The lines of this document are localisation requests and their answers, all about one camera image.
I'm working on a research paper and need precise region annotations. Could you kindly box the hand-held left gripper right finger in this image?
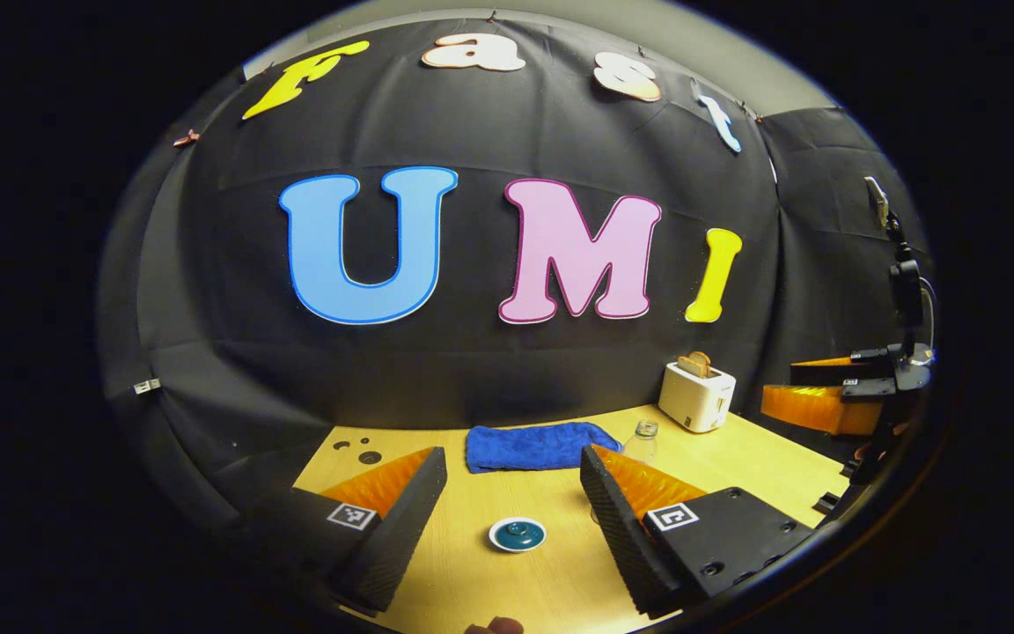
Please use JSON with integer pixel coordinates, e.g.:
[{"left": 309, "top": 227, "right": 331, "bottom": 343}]
[{"left": 579, "top": 444, "right": 817, "bottom": 618}]

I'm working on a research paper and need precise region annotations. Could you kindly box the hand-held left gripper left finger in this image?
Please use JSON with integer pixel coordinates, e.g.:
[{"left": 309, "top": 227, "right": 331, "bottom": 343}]
[{"left": 241, "top": 446, "right": 449, "bottom": 615}]

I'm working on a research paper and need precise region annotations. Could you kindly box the clear plastic water bottle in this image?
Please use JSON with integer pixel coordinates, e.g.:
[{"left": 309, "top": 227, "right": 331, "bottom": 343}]
[{"left": 621, "top": 420, "right": 660, "bottom": 468}]

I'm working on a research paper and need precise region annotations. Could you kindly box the teal teacup lid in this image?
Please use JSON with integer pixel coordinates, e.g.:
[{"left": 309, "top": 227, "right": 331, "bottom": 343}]
[{"left": 493, "top": 519, "right": 544, "bottom": 550}]

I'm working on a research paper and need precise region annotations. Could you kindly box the blue towel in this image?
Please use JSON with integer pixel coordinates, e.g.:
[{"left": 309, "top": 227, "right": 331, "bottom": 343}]
[{"left": 466, "top": 422, "right": 622, "bottom": 475}]

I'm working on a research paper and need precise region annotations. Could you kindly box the white toaster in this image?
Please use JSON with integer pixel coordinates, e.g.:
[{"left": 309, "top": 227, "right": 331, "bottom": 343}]
[{"left": 658, "top": 359, "right": 738, "bottom": 434}]

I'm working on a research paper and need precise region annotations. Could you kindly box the black backdrop cloth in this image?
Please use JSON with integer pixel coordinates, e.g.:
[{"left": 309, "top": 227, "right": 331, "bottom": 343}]
[{"left": 98, "top": 18, "right": 935, "bottom": 547}]

